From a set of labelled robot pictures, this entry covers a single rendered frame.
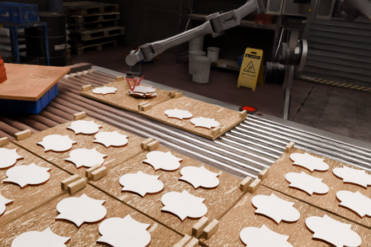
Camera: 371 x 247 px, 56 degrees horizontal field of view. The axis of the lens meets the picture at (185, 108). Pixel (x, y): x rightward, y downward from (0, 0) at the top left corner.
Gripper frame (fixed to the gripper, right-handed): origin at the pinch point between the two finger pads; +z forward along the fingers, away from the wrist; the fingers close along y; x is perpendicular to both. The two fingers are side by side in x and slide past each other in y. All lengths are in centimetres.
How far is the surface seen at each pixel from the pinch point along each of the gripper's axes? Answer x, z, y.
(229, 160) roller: -57, 6, -51
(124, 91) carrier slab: 7.0, 4.2, 3.4
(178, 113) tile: -29.3, 2.9, -19.4
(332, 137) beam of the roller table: -101, 5, -14
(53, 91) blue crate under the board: 36.6, 2.4, -19.0
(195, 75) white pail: 25, 84, 350
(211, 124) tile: -46, 3, -27
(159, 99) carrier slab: -14.9, 3.9, -1.6
